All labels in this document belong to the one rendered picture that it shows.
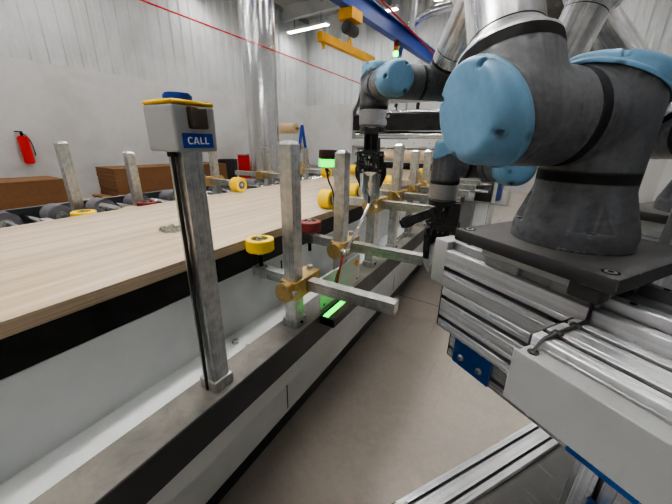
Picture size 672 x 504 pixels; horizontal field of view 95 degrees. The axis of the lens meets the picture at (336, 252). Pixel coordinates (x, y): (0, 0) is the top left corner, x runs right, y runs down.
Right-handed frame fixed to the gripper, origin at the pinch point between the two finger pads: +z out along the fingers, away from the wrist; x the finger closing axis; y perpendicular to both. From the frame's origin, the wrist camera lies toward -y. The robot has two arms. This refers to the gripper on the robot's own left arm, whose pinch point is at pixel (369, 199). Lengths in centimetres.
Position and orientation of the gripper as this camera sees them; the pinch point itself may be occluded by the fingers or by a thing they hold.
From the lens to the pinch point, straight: 95.0
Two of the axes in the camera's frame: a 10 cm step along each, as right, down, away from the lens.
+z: -0.2, 9.4, 3.3
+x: 9.8, 0.7, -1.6
